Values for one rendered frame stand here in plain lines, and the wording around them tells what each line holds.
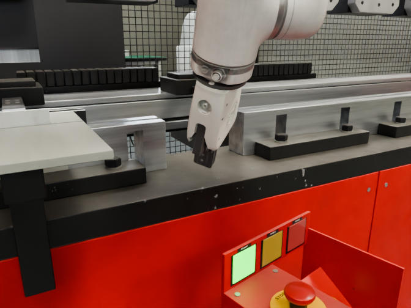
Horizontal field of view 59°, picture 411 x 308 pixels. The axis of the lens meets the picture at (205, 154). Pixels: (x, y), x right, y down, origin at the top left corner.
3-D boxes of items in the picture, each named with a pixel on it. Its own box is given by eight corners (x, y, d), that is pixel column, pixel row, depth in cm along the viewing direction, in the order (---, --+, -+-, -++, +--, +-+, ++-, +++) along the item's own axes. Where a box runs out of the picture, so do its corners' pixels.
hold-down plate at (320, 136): (269, 161, 76) (270, 147, 75) (254, 154, 80) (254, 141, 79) (368, 143, 89) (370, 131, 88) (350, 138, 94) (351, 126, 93)
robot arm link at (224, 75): (244, 77, 43) (238, 98, 45) (263, 47, 49) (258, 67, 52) (180, 55, 45) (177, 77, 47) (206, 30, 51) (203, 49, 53)
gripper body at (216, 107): (235, 92, 44) (221, 158, 52) (259, 57, 52) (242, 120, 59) (180, 73, 46) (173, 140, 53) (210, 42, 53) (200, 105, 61)
